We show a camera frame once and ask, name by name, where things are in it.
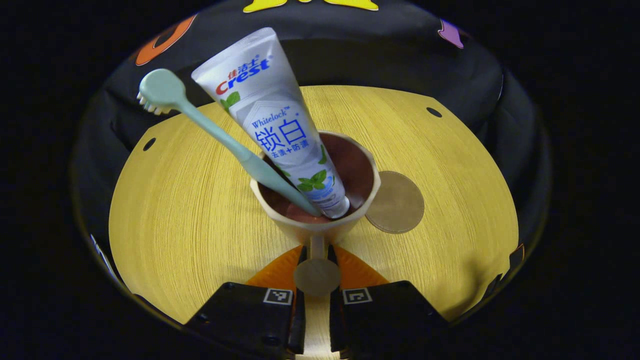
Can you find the wooden desktop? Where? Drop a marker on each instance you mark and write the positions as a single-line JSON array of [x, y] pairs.
[[200, 225]]

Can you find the black backdrop cloth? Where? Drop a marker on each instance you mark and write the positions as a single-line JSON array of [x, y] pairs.
[[390, 55]]

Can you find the beige cup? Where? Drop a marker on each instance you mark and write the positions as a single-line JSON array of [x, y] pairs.
[[320, 230]]

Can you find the round brown coaster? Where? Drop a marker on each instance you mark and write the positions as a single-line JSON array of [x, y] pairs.
[[397, 205]]

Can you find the white toothpaste tube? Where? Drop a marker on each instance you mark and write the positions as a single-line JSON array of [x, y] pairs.
[[270, 100]]

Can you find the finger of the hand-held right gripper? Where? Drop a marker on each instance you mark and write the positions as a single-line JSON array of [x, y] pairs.
[[517, 256]]

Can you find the pale green toothbrush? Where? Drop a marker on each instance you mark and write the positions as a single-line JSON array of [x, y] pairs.
[[165, 90]]

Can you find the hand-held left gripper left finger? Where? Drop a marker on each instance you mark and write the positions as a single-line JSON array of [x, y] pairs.
[[298, 325]]

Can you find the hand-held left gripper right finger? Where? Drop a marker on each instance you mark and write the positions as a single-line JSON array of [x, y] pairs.
[[336, 325]]

